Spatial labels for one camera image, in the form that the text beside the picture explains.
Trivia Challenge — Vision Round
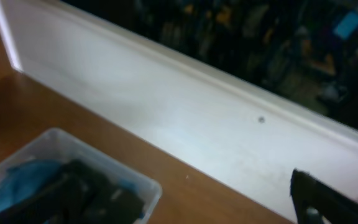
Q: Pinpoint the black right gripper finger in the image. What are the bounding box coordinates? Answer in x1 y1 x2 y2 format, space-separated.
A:
290 169 358 224

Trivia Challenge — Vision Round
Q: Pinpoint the black garment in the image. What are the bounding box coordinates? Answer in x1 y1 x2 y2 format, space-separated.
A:
0 160 144 223

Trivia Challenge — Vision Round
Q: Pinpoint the blue shirt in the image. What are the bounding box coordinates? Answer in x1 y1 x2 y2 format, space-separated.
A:
0 159 62 212

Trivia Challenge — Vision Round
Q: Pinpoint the white table edge board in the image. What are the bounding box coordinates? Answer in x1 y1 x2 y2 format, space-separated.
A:
0 0 358 220

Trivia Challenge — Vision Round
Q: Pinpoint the clear plastic storage bin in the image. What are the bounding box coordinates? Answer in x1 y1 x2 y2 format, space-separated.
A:
0 128 162 223

